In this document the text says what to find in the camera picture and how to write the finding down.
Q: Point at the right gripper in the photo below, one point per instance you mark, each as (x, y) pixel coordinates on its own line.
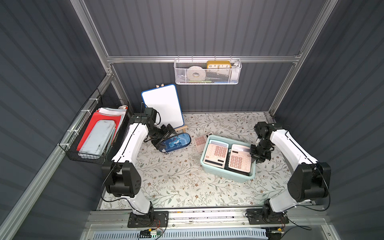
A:
(259, 151)

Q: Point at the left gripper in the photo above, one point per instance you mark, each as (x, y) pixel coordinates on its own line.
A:
(163, 138)

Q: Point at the mint green storage box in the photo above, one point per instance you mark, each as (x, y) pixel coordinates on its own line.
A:
(226, 172)

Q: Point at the small pink calculator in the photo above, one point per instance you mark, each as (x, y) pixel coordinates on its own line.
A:
(200, 141)

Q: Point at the teal calculator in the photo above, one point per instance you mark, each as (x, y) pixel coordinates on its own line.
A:
(221, 143)

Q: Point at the pink calculator back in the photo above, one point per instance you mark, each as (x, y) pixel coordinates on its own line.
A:
(216, 155)

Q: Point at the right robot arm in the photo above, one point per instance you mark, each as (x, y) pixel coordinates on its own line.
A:
(310, 179)

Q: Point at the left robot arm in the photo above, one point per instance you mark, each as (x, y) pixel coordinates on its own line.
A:
(121, 177)

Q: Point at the blue dinosaur pencil case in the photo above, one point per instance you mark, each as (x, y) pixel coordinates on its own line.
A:
(175, 143)

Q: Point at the blue framed whiteboard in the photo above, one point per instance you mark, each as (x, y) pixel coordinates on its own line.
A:
(165, 101)

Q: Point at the white tape roll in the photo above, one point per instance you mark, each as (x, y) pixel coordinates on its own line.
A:
(196, 74)

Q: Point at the red folder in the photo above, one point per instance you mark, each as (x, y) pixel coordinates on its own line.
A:
(103, 114)

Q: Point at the grey document case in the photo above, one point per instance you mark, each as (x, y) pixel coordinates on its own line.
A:
(98, 140)

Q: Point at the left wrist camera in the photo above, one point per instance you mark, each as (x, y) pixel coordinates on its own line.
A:
(150, 114)

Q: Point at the white mesh wall basket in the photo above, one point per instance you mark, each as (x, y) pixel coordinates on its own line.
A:
(214, 76)

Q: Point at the black wire wall basket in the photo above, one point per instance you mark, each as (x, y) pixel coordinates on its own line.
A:
(73, 136)

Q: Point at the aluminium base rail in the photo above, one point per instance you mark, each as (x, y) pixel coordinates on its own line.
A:
(199, 218)

